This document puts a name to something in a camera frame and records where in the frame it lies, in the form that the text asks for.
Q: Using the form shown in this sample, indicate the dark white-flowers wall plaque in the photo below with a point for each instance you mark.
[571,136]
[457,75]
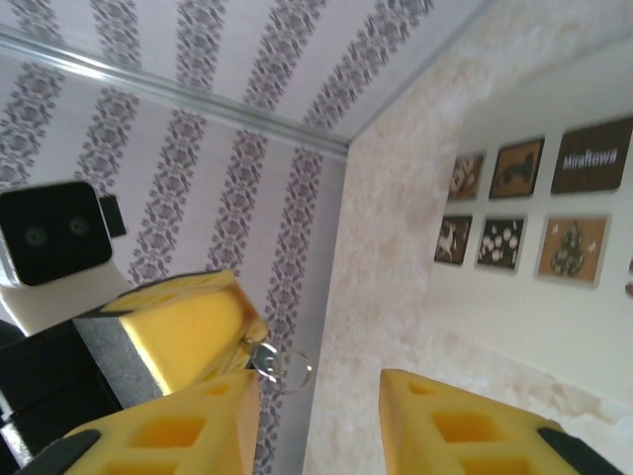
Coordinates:
[500,242]

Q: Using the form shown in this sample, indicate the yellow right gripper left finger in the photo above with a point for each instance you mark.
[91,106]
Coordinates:
[163,435]

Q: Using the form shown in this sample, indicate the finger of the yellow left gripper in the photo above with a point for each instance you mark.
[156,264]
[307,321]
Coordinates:
[237,361]
[183,336]

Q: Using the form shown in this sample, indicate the silver padlock key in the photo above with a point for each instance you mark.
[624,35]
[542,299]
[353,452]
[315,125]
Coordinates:
[264,361]

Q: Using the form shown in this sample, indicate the aluminium profile rail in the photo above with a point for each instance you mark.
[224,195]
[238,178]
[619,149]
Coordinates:
[148,85]

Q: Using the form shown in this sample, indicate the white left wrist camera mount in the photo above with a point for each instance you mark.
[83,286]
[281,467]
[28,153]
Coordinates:
[54,302]

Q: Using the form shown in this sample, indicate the brown blossom pattern wall plaque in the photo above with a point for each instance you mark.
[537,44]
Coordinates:
[467,177]

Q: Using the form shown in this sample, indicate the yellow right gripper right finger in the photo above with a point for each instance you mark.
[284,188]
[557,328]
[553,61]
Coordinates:
[445,440]

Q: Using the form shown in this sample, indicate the dark white-deer wall plaque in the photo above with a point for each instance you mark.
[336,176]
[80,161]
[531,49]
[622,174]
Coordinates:
[452,240]

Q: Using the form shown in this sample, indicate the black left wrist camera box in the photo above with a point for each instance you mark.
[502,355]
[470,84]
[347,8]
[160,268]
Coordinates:
[54,232]

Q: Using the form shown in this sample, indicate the tan gourd pattern wall plaque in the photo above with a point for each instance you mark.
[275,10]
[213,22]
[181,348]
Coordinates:
[571,250]

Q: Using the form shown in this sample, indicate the tan dog silhouette wall plaque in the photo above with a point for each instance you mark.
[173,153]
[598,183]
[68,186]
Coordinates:
[516,168]

